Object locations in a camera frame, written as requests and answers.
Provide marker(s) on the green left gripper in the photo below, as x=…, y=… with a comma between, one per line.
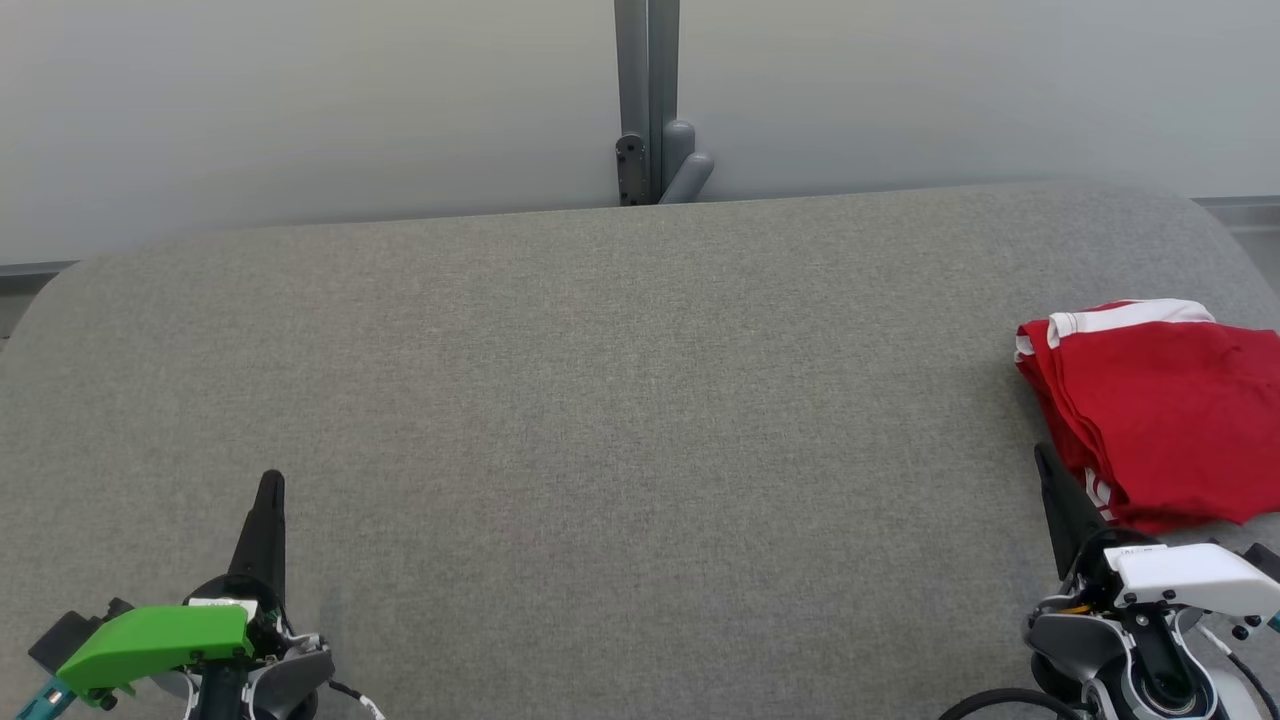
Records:
x=150, y=640

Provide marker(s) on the grey metal baseboard rail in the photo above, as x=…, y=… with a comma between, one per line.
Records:
x=1245, y=212
x=25, y=285

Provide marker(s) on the grey metal partition post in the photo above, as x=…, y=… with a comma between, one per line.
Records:
x=648, y=100

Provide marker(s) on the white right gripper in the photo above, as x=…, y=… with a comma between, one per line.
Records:
x=1190, y=575

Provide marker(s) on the red shorts white trim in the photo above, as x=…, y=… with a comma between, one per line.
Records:
x=1160, y=380

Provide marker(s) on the red basketball jersey white sleeves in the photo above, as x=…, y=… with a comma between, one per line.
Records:
x=1180, y=505

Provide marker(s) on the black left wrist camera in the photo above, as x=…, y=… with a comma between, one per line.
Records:
x=65, y=630

